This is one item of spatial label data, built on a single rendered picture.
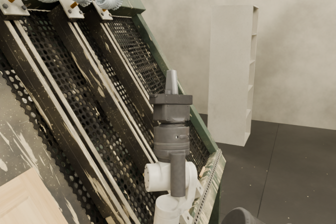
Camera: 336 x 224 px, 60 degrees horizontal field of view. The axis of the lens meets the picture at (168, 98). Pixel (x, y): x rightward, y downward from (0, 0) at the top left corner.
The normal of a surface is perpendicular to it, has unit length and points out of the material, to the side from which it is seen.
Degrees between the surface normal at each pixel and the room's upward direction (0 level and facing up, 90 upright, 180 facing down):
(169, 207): 7
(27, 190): 58
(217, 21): 90
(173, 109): 78
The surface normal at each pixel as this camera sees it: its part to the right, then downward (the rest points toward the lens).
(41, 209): 0.81, -0.45
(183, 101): 0.63, -0.04
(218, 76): -0.40, 0.22
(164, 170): 0.27, -0.04
